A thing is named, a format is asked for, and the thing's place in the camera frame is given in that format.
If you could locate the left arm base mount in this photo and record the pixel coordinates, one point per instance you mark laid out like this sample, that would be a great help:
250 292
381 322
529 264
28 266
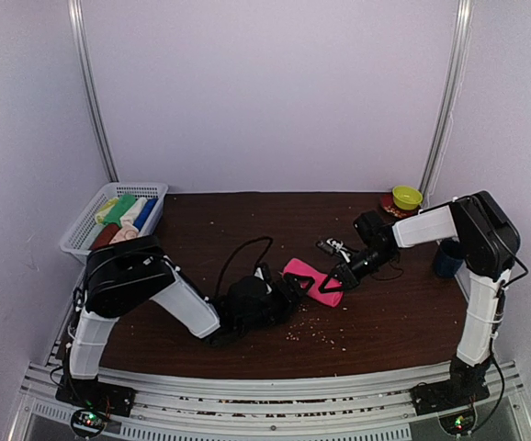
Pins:
103 398

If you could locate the yellow rolled towel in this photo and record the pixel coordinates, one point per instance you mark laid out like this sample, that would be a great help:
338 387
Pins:
104 210

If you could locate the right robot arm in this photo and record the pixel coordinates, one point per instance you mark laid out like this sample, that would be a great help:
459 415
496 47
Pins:
489 244

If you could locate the left aluminium frame post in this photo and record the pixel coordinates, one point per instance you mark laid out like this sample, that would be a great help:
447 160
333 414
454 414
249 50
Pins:
77 24

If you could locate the white plastic basket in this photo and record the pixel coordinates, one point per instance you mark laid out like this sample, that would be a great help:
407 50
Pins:
80 236

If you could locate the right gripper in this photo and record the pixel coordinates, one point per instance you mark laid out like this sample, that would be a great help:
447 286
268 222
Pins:
345 277

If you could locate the green rolled towel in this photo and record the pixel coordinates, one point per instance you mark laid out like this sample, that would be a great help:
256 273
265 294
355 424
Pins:
124 203

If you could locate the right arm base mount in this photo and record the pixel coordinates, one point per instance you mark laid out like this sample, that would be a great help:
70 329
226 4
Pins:
441 396

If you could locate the cream rolled towel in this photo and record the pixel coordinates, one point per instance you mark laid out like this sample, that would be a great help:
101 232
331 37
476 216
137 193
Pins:
131 215

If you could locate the pink towel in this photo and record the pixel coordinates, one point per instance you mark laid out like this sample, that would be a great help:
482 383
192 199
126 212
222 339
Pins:
299 267

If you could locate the dark red plate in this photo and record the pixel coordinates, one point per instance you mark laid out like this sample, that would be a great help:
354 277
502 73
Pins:
387 203

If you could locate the circuit board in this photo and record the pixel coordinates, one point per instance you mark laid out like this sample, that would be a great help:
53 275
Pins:
458 423
88 423

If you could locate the right aluminium frame post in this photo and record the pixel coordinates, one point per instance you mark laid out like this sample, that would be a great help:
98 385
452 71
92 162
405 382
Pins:
454 73

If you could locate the left circuit board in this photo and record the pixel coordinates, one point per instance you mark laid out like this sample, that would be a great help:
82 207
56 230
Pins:
88 423

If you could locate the orange bunny pattern towel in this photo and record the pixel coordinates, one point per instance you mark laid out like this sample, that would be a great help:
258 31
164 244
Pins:
125 233

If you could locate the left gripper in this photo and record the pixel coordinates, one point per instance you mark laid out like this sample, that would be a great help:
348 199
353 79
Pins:
287 301

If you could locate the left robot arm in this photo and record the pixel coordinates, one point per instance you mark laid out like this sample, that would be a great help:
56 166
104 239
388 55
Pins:
120 277

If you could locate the dark red rolled towel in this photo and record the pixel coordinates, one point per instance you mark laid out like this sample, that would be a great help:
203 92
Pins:
105 236

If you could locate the right circuit board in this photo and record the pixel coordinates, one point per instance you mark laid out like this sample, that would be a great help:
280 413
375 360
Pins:
458 423

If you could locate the aluminium frame post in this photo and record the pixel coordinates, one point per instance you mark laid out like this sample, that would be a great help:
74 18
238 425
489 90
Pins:
77 24
454 73

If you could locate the dark blue cup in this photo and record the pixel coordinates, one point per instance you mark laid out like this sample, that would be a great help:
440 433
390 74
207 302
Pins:
448 259

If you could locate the blue rolled towel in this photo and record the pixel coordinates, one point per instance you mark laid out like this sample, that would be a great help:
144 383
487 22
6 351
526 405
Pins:
145 213

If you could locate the lime green bowl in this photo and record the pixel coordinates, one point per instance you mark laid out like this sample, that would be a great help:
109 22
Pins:
407 198

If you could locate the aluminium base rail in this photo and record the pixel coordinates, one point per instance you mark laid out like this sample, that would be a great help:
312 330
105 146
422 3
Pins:
375 406

